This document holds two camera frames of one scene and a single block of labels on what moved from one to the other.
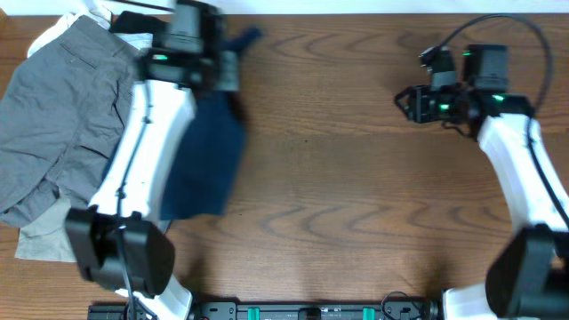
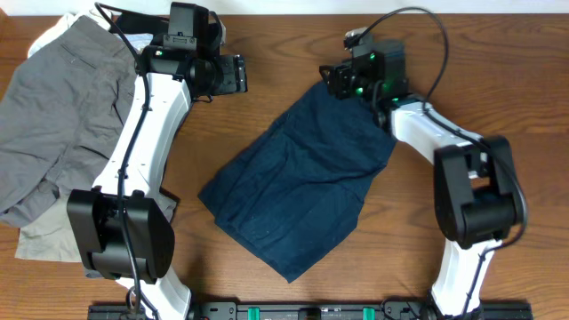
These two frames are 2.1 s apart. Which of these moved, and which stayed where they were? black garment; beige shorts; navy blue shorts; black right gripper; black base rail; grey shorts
Moved: navy blue shorts; black right gripper
Stayed: grey shorts; black base rail; beige shorts; black garment
